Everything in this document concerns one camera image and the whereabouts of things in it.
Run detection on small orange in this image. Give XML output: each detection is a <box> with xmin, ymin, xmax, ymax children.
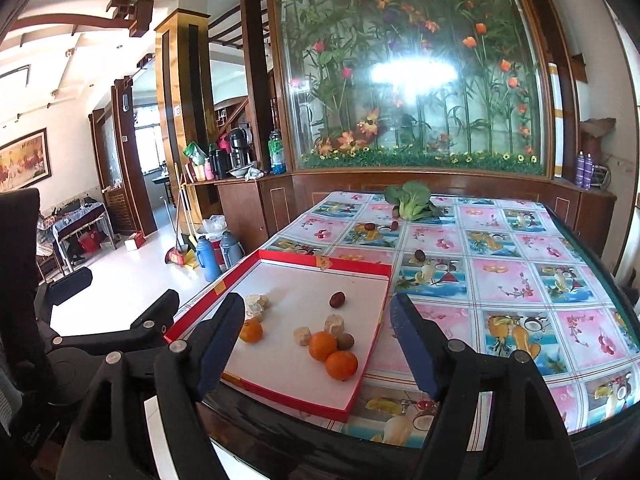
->
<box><xmin>239</xmin><ymin>318</ymin><xmax>264</xmax><ymax>344</ymax></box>

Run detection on large beige yam chunk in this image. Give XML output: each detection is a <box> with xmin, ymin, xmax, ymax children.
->
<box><xmin>244</xmin><ymin>295</ymin><xmax>270</xmax><ymax>322</ymax></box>

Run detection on orange fruit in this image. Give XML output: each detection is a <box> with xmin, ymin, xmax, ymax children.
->
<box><xmin>308</xmin><ymin>332</ymin><xmax>337</xmax><ymax>362</ymax></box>
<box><xmin>324</xmin><ymin>350</ymin><xmax>359</xmax><ymax>382</ymax></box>

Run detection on brown kiwi fruit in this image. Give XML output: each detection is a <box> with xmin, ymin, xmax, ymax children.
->
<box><xmin>336</xmin><ymin>333</ymin><xmax>355</xmax><ymax>351</ymax></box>

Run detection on blue thermos flask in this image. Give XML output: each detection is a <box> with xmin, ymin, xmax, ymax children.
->
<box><xmin>195</xmin><ymin>236</ymin><xmax>221</xmax><ymax>283</ymax></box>

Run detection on grey thermos flask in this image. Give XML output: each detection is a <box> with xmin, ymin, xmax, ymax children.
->
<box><xmin>219</xmin><ymin>231</ymin><xmax>245</xmax><ymax>269</ymax></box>

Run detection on framed landscape painting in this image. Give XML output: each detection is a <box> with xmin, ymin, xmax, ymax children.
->
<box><xmin>0</xmin><ymin>128</ymin><xmax>52</xmax><ymax>192</ymax></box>

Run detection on red tray with white base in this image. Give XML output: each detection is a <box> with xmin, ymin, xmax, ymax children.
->
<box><xmin>164</xmin><ymin>248</ymin><xmax>394</xmax><ymax>424</ymax></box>

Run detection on colourful fruit print tablecloth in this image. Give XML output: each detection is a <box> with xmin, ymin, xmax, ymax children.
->
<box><xmin>267</xmin><ymin>192</ymin><xmax>639</xmax><ymax>432</ymax></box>

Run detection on green water bottle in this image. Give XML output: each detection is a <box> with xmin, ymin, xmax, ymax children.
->
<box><xmin>268</xmin><ymin>130</ymin><xmax>286</xmax><ymax>174</ymax></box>

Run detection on beige yam piece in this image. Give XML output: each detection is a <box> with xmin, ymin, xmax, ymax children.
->
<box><xmin>421</xmin><ymin>263</ymin><xmax>436</xmax><ymax>283</ymax></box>

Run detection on dark red jujube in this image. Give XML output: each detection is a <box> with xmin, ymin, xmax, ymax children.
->
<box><xmin>414</xmin><ymin>249</ymin><xmax>426</xmax><ymax>262</ymax></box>

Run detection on green bok choy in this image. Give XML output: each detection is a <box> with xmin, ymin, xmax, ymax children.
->
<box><xmin>384</xmin><ymin>181</ymin><xmax>442</xmax><ymax>222</ymax></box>

